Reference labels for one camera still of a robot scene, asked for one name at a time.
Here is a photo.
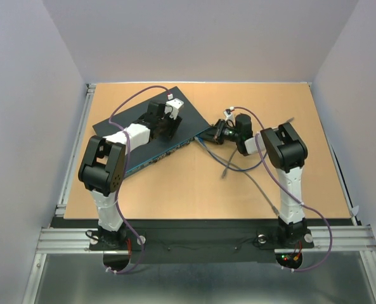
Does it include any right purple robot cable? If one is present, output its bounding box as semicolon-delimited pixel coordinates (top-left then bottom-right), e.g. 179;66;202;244
230;106;335;274

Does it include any aluminium rail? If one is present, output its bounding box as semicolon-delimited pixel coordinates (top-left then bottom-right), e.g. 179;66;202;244
55;84;96;217
36;226;376;254

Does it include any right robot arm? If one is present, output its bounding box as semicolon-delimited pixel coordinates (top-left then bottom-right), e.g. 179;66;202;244
198;114;308;247

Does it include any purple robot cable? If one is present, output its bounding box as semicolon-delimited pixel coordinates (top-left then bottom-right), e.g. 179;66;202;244
107;85;173;276
230;106;335;274

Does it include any aluminium front rail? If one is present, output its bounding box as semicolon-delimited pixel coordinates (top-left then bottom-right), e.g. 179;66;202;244
36;226;376;254

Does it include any metal sheet panel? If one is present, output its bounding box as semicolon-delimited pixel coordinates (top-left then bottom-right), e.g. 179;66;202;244
24;252;376;303

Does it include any aluminium left side rail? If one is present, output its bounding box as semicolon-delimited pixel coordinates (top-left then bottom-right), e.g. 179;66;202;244
55;84;96;217

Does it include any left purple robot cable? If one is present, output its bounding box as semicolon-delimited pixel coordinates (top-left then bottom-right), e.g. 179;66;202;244
107;85;173;276

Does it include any grey ethernet cable long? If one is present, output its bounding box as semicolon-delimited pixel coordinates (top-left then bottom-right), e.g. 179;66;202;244
220;116;296;180

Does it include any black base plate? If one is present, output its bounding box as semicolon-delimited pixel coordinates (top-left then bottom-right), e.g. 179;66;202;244
49;218;353;270

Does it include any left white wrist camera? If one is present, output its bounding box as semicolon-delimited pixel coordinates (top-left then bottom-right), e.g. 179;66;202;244
164;98;184;120

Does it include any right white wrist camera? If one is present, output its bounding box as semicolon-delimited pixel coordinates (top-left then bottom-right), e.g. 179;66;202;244
223;106;235;124

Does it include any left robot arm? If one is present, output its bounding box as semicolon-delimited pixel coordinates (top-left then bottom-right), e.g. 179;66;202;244
78;98;184;250

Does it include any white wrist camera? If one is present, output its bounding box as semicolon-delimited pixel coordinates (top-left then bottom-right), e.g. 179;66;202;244
164;98;184;120
223;106;235;124

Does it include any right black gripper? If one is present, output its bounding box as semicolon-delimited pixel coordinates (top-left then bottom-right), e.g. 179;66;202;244
199;119;240;145

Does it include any grey ethernet cable short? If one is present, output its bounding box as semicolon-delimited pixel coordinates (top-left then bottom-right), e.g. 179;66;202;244
225;163;279;216

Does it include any dark blue network switch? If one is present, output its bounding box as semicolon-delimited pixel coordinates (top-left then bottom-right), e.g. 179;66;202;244
92;85;214;182

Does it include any blue ethernet cable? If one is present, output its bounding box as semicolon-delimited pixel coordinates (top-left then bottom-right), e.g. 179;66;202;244
195;134;268;172

